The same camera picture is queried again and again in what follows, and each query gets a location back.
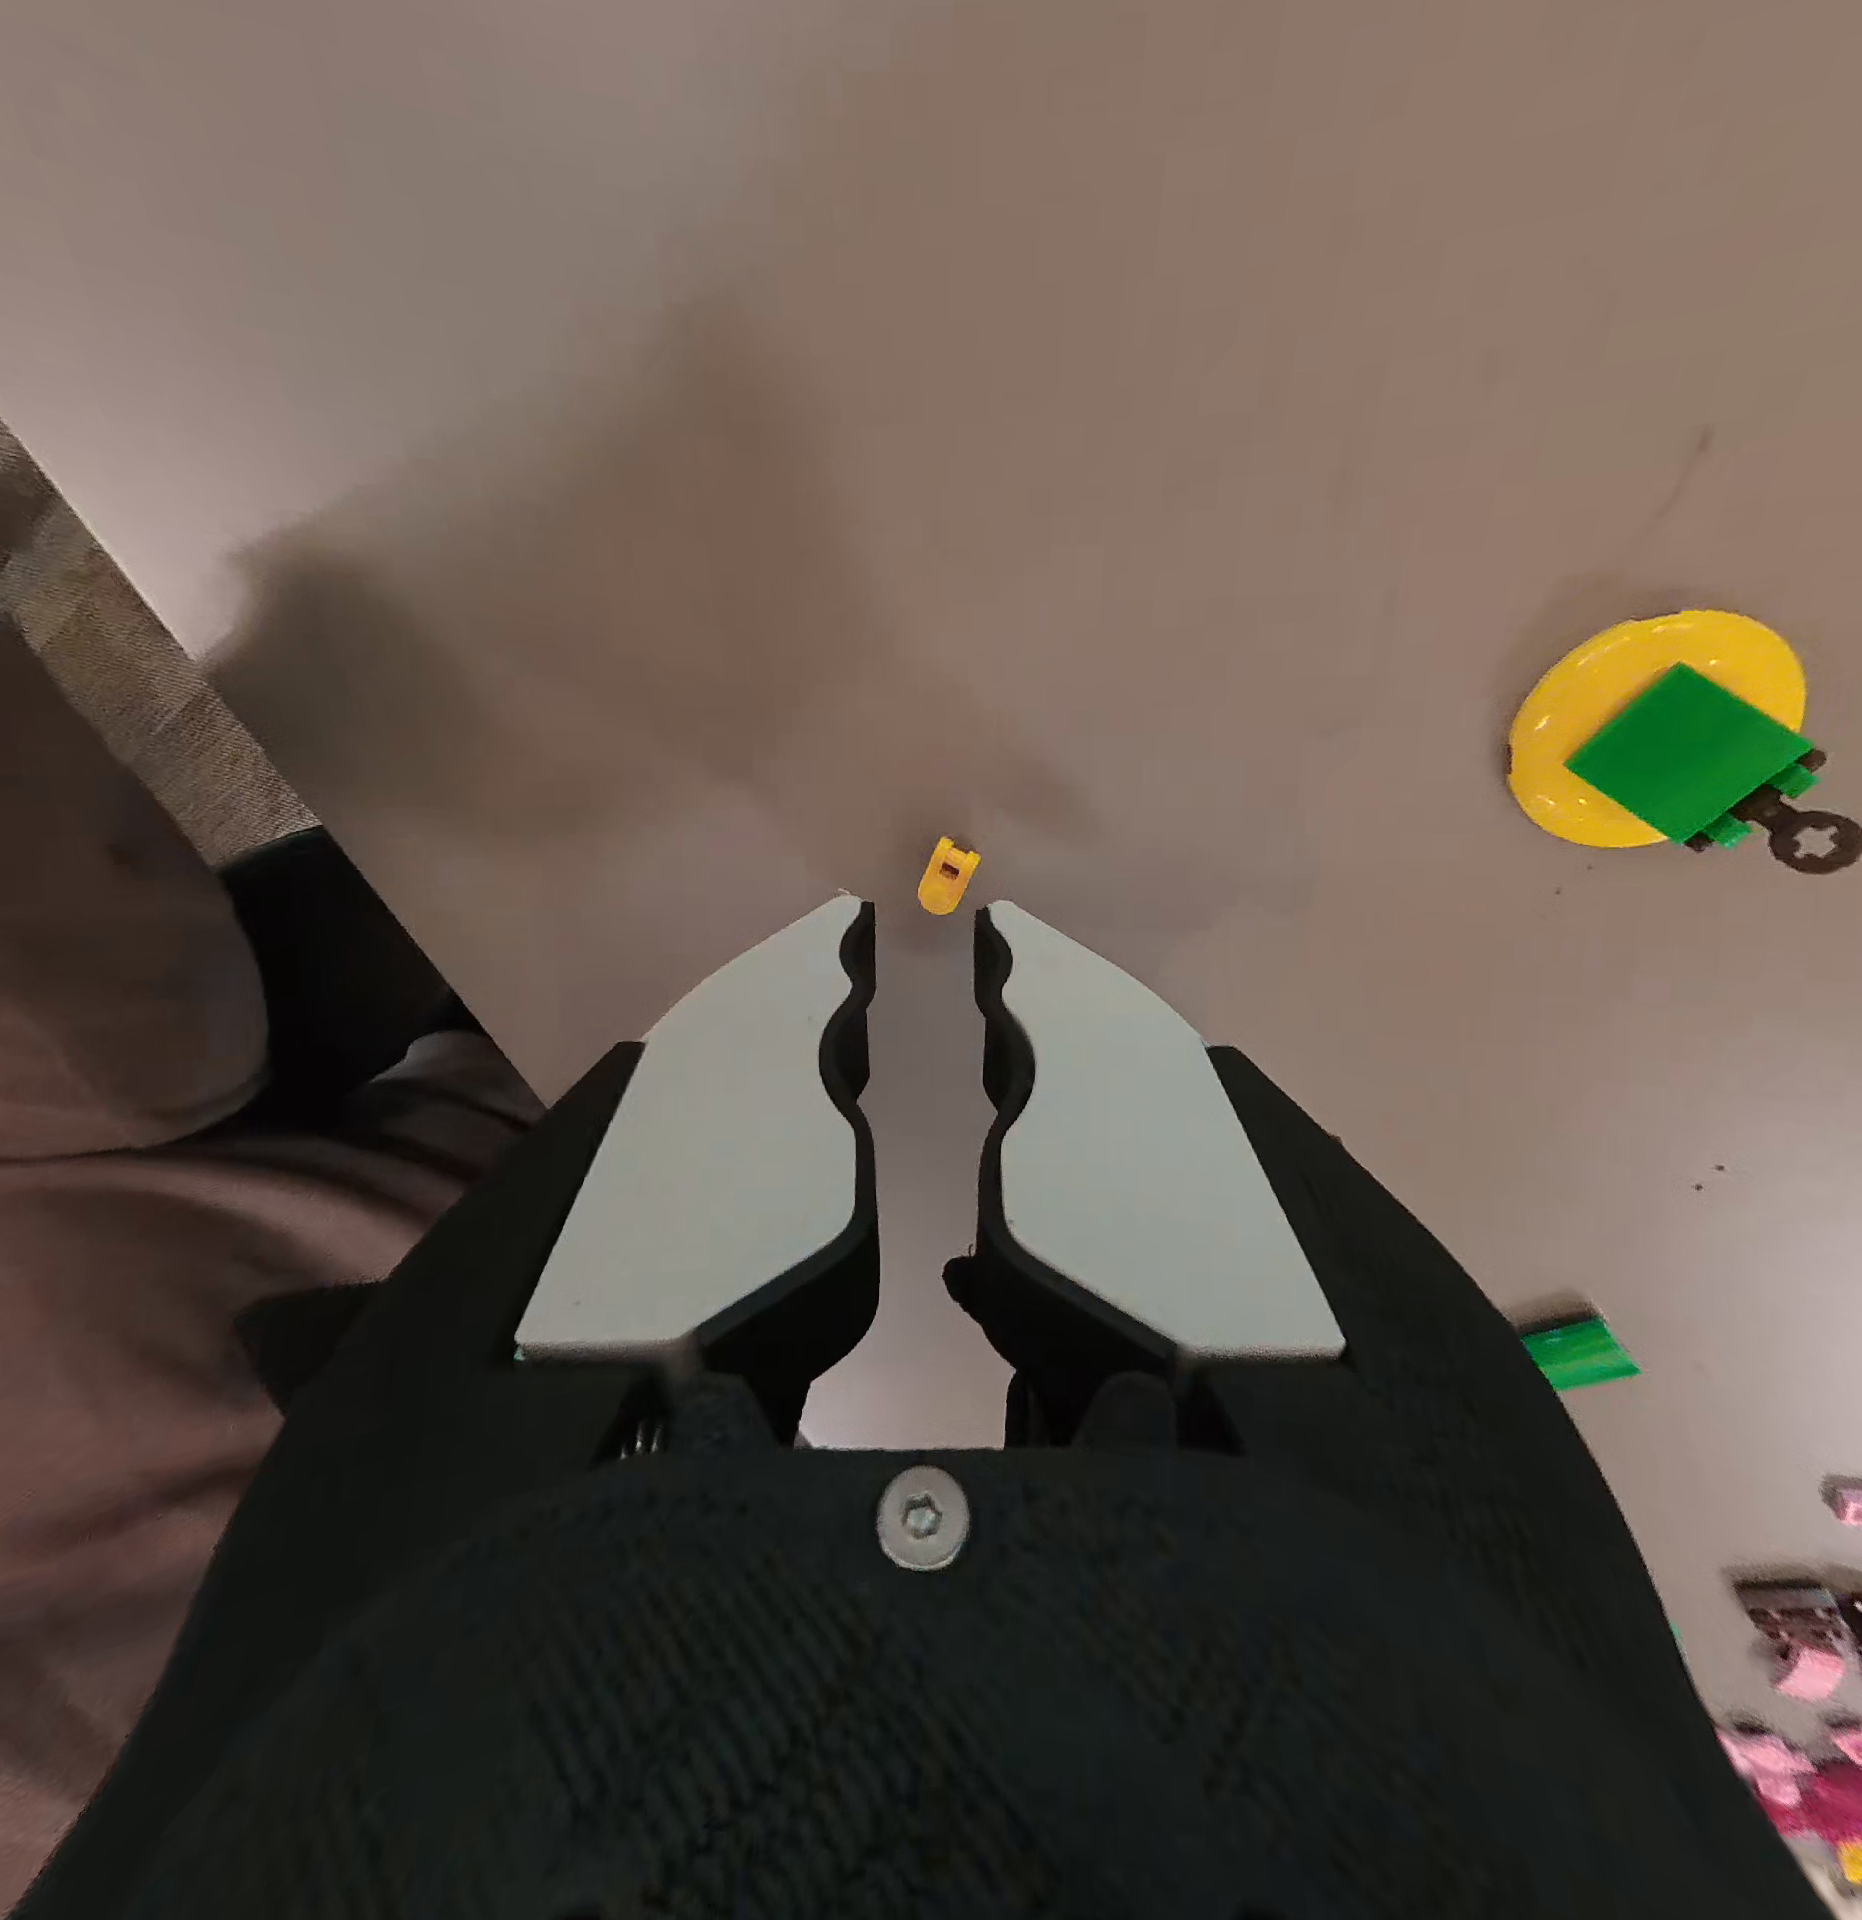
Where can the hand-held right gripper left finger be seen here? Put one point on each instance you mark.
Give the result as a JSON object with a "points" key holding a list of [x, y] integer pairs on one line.
{"points": [[704, 1169]]}

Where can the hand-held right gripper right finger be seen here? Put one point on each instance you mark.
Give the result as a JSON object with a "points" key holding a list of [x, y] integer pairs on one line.
{"points": [[1157, 1169]]}

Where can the small yellow clip brick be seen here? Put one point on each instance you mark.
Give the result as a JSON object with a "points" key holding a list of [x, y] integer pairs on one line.
{"points": [[944, 880]]}

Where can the yellow dome green brick assembly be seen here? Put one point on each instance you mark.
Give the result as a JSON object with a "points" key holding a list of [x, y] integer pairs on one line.
{"points": [[1619, 689]]}

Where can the green curved brick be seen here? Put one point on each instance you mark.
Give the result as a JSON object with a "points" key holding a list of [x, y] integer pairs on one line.
{"points": [[1581, 1349]]}

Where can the green plate cactus build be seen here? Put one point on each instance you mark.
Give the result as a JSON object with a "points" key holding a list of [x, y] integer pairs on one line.
{"points": [[1816, 1787]]}

